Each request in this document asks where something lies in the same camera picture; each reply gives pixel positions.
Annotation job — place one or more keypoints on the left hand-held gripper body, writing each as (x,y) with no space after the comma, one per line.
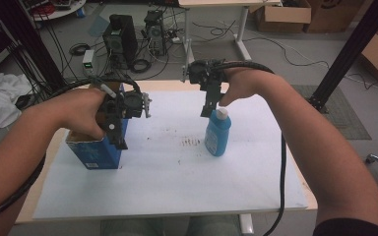
(132,104)

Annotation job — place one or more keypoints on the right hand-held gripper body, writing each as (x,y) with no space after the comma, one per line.
(203,73)

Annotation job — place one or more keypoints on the blue bottle with white cap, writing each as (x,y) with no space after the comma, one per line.
(217,134)

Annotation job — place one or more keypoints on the person's right hand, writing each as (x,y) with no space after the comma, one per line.
(246,83)

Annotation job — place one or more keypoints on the person's left hand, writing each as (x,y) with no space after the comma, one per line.
(78,109)

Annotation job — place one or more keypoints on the white power strip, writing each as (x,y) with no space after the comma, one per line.
(176,40)

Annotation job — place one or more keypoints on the white-legged desk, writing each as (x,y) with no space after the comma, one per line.
(242,36)

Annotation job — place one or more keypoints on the white device with green light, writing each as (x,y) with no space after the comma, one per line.
(88,62)

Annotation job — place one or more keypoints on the small black computer tower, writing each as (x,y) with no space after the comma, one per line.
(156,31)

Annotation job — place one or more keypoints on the white table mat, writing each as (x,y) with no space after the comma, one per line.
(164,177)

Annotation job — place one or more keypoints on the light wooden table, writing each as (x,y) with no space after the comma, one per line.
(50,147)

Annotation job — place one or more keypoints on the large black computer tower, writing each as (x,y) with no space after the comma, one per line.
(123,36)

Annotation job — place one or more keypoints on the open cardboard box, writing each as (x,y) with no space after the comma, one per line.
(285,18)

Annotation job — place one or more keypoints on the round white table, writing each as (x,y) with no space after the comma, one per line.
(59,11)

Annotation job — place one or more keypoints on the white cloth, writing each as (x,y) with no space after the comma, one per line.
(0,98)

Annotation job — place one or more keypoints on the grey floor mat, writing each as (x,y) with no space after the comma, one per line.
(344,118)

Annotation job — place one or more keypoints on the tall cardboard box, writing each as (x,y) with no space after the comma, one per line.
(333,14)

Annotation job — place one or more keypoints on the black metal stand beam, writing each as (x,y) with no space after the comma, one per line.
(354,46)

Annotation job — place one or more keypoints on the person's black sleeve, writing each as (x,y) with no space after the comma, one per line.
(351,229)

